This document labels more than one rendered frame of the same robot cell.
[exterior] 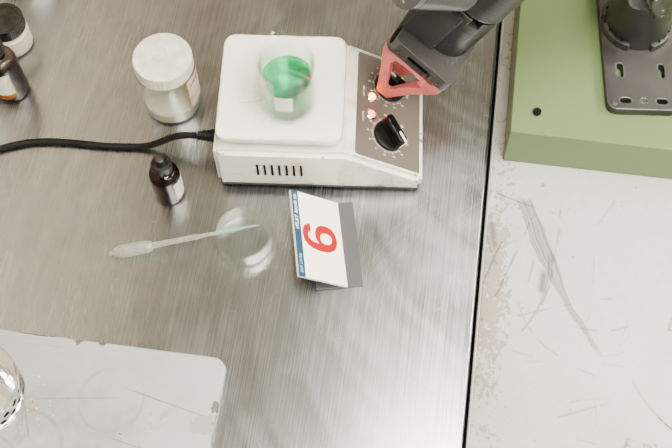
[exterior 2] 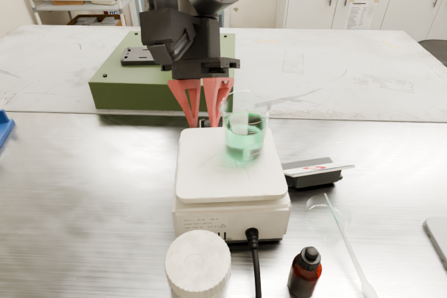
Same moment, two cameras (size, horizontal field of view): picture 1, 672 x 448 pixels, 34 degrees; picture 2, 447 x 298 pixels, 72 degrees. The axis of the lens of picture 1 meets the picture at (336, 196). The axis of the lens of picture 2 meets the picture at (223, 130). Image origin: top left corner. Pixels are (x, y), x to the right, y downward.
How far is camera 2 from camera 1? 0.94 m
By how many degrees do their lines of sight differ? 60
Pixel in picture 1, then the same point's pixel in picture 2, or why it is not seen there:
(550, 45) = not seen: hidden behind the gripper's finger
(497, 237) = (277, 113)
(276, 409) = (430, 191)
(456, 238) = (283, 126)
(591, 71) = not seen: hidden behind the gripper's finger
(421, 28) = (214, 48)
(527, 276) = (295, 104)
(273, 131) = (271, 157)
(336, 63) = (205, 131)
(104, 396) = not seen: outside the picture
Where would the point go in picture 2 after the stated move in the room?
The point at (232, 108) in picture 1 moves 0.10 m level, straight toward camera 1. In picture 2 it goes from (256, 184) to (338, 166)
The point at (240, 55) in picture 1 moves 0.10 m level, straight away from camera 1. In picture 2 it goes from (199, 185) to (102, 204)
